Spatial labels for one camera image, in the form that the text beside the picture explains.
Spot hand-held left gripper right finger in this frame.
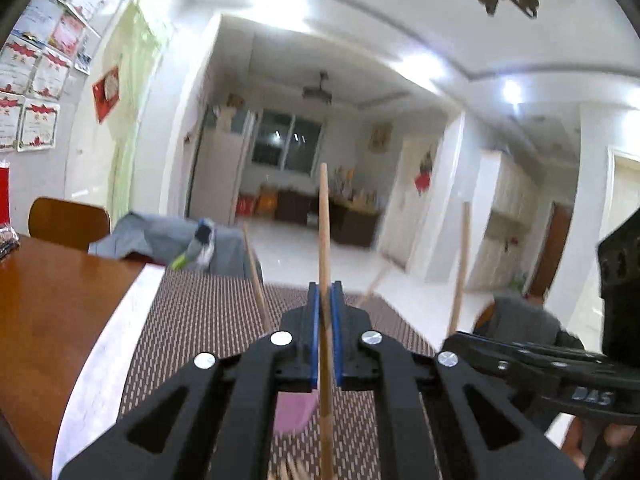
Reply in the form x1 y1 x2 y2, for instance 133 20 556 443
331 282 586 480

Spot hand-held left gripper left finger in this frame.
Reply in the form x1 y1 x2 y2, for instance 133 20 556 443
60 282 321 480

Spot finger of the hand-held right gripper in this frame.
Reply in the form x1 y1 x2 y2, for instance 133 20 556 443
442 332 606 378

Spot pink cup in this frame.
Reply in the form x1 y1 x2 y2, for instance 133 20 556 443
274 392 317 435

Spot light wooden chopstick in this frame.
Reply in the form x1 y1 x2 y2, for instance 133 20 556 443
318 162 335 480

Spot person's right hand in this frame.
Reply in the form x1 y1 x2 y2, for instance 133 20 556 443
565 416 640 465

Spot grey jacket on chair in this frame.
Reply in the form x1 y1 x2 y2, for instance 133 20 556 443
472 294 583 348

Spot brown door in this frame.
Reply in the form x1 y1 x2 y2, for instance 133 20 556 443
530 202 573 301

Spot brown dotted tablecloth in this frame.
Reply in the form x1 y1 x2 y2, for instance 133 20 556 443
52 262 576 480

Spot dark low cabinet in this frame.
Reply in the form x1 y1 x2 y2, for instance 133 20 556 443
275 187 381 248

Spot white wardrobe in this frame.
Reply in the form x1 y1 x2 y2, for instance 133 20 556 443
470 152 551 291

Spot white door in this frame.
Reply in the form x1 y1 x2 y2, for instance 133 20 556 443
392 137 442 267

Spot orange cardboard box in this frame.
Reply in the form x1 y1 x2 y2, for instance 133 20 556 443
257 187 277 218

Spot white and green object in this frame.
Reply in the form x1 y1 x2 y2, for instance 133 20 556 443
171 217 217 272

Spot bottles on cabinet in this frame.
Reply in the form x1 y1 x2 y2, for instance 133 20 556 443
331 166 382 207

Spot red door decoration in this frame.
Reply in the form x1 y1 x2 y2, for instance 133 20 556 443
412 152 434 194

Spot white refrigerator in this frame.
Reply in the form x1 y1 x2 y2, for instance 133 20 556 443
187 127 251 227

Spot grey cloth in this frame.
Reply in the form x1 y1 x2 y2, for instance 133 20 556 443
89 211 261 281

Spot window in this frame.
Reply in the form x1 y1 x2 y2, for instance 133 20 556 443
251 109 323 177

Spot dark ceiling lamp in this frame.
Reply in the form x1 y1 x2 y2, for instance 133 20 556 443
301 71 334 106

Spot wooden chair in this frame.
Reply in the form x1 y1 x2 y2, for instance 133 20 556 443
28 197 112 252

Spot green curtain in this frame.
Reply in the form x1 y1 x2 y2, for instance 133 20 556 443
107 0 167 221

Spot clear plastic packet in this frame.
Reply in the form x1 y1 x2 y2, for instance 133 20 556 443
0 225 21 262

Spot red plastic bag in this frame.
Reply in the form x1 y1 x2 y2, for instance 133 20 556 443
0 159 12 226

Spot small wall picture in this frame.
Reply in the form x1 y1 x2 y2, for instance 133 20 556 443
370 124 392 153

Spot red square wall decoration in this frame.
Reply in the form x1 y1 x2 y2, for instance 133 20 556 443
92 66 122 125

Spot wall of framed certificates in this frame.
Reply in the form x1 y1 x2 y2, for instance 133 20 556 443
0 0 136 153

